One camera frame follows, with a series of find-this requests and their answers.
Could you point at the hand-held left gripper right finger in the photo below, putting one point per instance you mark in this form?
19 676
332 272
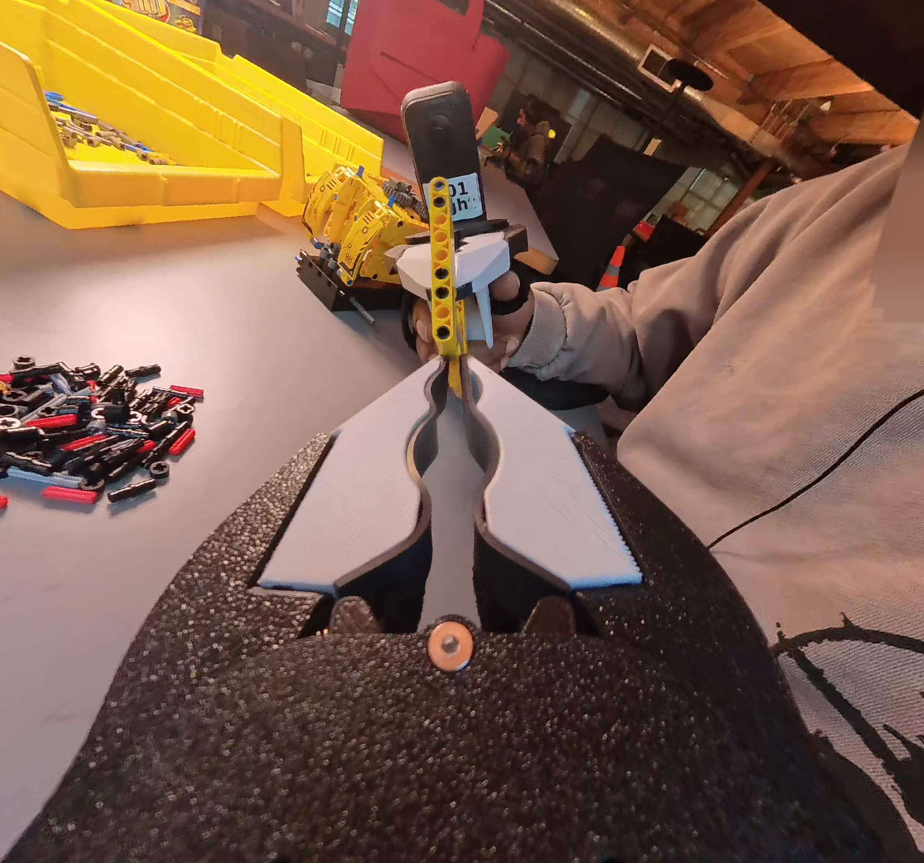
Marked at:
556 509

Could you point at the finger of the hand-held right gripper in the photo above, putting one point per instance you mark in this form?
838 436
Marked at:
480 264
417 271

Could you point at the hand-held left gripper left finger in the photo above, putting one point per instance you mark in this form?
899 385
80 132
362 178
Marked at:
346 509

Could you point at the long yellow perforated beam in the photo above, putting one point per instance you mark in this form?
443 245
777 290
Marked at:
442 264

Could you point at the yellow block robot model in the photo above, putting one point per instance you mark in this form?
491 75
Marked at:
354 228

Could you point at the person's right forearm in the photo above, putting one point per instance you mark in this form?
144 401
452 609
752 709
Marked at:
613 329

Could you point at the grey desk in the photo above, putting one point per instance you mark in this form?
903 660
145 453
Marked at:
216 300

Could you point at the person's right hand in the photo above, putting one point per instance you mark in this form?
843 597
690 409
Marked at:
424 333

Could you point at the red felt bag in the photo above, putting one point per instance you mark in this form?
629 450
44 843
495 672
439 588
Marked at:
404 62

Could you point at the dark grey gear piece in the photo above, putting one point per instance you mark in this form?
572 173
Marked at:
404 193

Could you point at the black wrist rest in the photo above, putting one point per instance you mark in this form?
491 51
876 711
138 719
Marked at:
548 390

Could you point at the orange traffic cone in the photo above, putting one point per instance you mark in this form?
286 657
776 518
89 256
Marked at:
612 271

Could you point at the yellow plastic bin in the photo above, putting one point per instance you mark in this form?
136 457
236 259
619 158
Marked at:
303 120

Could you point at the ceiling air vent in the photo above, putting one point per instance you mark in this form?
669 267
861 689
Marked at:
657 63

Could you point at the person's grey hoodie torso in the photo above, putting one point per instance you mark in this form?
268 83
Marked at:
794 444

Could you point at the yellow bin with divider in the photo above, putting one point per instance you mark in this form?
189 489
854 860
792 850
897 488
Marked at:
180 185

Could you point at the pile of black red pins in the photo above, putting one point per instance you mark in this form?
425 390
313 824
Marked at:
86 423

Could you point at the heap of assorted small parts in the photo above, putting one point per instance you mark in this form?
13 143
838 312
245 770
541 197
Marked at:
94 134

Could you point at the metal air duct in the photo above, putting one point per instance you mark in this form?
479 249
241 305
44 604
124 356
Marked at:
577 26

